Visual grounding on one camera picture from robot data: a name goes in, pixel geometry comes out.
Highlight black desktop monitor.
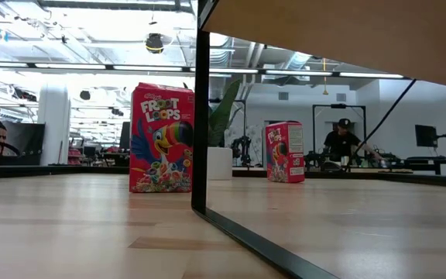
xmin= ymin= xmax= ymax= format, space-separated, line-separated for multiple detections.
xmin=120 ymin=122 xmax=132 ymax=150

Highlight yellow hanging cord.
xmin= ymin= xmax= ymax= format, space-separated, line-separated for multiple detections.
xmin=321 ymin=57 xmax=330 ymax=96

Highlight red Froot Loops cereal box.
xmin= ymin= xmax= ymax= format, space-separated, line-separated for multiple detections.
xmin=265 ymin=121 xmax=306 ymax=184
xmin=129 ymin=81 xmax=195 ymax=194

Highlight black fabric panel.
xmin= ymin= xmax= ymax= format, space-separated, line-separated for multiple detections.
xmin=0 ymin=122 xmax=46 ymax=167

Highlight ceiling strip light row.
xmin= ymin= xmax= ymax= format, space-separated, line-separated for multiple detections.
xmin=0 ymin=60 xmax=406 ymax=79

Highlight black monitor on arm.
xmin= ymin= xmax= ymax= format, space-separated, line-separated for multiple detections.
xmin=414 ymin=124 xmax=439 ymax=148

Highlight wooden shelf black metal legs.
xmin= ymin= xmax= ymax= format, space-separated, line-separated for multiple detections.
xmin=191 ymin=0 xmax=446 ymax=279

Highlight distant black desk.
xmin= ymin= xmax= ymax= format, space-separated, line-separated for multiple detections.
xmin=399 ymin=156 xmax=446 ymax=175

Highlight distant black rig frame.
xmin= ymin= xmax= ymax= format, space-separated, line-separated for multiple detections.
xmin=311 ymin=103 xmax=367 ymax=166

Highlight green plant in white pot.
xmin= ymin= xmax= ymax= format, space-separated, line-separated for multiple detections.
xmin=182 ymin=79 xmax=244 ymax=181

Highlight white pillar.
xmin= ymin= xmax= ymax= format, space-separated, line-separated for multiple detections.
xmin=38 ymin=84 xmax=72 ymax=167

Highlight black overhead camera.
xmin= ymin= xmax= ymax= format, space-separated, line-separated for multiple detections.
xmin=145 ymin=33 xmax=165 ymax=55

